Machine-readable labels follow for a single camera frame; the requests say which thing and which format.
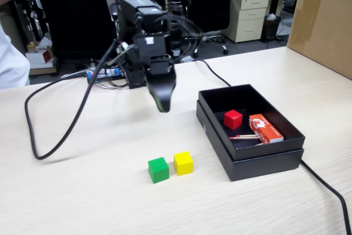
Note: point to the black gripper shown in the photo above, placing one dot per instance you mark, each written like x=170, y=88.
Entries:
x=151, y=49

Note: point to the yellow wooden cube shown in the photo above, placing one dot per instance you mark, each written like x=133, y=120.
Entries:
x=183, y=164

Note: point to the green wooden cube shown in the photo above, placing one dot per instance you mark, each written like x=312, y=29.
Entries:
x=158, y=171

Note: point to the red wooden cube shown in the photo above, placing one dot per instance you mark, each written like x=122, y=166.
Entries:
x=233, y=120

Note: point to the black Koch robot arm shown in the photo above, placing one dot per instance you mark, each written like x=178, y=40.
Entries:
x=137, y=5

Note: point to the black cardboard box tray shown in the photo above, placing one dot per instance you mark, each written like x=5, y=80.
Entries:
x=269, y=151

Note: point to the flat white box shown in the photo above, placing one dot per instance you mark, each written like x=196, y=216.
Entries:
x=41, y=65

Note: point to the black open box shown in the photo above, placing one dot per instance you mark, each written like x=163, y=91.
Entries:
x=264, y=168

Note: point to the large brown cardboard box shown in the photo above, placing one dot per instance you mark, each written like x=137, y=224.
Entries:
x=321, y=20

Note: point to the blue controller circuit board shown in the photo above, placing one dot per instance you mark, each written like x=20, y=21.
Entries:
x=105, y=73

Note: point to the red tipped wooden matchstick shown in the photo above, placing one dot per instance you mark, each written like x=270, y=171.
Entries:
x=244, y=137
x=247, y=136

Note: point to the black office chair with castors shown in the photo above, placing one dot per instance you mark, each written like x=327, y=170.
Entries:
x=211, y=1

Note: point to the orange matchbox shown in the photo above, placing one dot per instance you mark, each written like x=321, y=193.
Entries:
x=265, y=130

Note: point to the beige three drawer cabinet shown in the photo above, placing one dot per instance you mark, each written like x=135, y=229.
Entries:
x=248, y=17

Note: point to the wide black mesh office chair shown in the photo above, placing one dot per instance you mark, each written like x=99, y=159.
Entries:
x=77, y=12

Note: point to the black waste bin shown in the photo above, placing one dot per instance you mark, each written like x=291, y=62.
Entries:
x=270, y=27

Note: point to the white and red carton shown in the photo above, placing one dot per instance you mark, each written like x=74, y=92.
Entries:
x=38, y=56

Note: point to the person in white shirt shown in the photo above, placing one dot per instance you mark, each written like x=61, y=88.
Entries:
x=12, y=64

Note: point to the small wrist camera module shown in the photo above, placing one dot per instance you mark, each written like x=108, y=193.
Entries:
x=127, y=53

